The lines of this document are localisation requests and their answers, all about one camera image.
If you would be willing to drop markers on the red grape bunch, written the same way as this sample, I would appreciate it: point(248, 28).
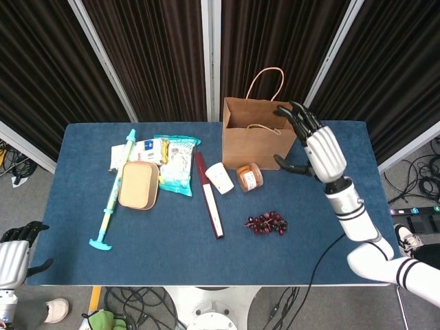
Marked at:
point(266, 224)

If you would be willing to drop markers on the clear jar of rubber bands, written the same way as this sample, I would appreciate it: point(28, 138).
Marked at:
point(250, 178)

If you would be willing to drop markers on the white black sneaker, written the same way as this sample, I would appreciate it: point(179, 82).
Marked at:
point(407, 240)

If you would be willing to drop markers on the white paper cup stack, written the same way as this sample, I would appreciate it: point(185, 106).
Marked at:
point(220, 177)

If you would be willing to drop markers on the dark grey trouser leg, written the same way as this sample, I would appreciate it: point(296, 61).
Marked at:
point(31, 314)

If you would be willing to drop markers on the brown paper bag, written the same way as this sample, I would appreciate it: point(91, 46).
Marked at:
point(254, 148)

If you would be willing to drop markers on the black trouser leg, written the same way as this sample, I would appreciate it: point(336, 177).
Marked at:
point(428, 256)

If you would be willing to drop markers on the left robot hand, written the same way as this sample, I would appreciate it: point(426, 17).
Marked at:
point(13, 261)

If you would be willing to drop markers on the teal snack packet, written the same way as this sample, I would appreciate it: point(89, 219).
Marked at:
point(178, 165)

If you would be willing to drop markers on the plain white shoe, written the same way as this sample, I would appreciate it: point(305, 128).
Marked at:
point(58, 309)

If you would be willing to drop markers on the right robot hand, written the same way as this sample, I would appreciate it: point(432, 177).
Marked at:
point(324, 151)

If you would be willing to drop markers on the white paper packet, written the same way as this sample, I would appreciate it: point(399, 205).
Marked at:
point(117, 156)

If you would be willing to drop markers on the black foot pedal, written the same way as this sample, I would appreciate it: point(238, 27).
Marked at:
point(421, 224)

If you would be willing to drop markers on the tan plastic container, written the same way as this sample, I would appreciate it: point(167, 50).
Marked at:
point(137, 185)

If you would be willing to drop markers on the white paper scrap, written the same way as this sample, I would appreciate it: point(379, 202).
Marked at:
point(18, 181)

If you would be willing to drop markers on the white blue carton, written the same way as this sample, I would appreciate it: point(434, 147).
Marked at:
point(148, 149)

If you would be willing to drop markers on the blue fabric table cover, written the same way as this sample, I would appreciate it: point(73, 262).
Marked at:
point(172, 261)

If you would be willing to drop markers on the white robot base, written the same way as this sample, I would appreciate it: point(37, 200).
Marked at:
point(209, 309)

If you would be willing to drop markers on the dark red long box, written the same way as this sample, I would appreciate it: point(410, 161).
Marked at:
point(210, 199)

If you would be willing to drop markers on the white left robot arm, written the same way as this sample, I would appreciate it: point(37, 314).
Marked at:
point(7, 304)

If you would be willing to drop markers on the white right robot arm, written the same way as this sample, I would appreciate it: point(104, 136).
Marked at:
point(350, 213)

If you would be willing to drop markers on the green cloth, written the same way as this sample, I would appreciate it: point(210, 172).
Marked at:
point(103, 321)

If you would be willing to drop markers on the green teal pump tube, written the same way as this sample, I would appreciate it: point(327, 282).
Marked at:
point(110, 209)

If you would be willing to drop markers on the dark pleated divider panel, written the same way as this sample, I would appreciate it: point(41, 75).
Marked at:
point(395, 68)
point(51, 68)
point(154, 51)
point(275, 34)

